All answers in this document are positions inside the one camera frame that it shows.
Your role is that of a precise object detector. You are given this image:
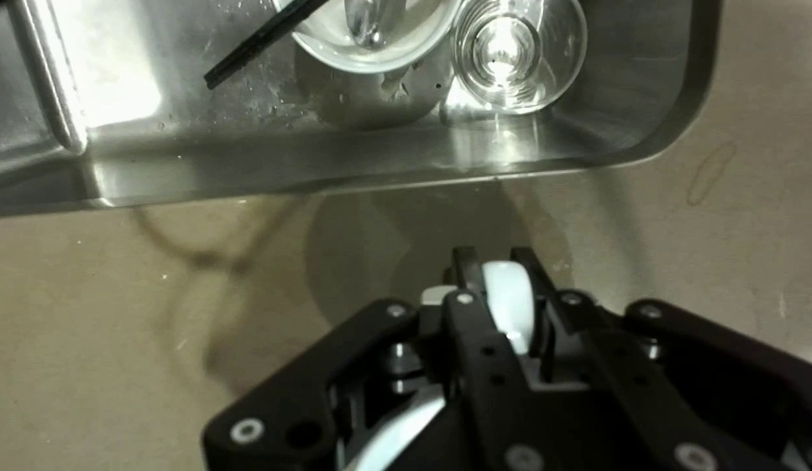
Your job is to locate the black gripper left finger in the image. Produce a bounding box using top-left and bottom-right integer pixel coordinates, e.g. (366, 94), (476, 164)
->
(202, 245), (559, 471)

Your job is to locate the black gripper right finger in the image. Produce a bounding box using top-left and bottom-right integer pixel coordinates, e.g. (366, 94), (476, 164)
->
(507, 245), (812, 471)

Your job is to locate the white ceramic mug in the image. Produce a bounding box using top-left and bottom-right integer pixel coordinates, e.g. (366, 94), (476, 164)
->
(342, 258), (536, 471)

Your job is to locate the stainless steel sink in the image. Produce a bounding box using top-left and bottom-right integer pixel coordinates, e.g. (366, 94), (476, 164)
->
(0, 0), (726, 220)

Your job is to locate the small white bowl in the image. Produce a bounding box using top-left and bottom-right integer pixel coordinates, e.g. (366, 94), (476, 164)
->
(456, 0), (592, 117)

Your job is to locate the white ceramic bowl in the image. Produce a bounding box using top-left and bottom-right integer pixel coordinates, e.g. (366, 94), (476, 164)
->
(284, 0), (465, 75)

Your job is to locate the metal spoon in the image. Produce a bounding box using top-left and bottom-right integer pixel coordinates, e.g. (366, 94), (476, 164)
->
(338, 0), (405, 47)

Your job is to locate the thin black stick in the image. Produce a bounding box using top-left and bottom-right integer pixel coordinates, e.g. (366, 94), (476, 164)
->
(202, 0), (333, 91)

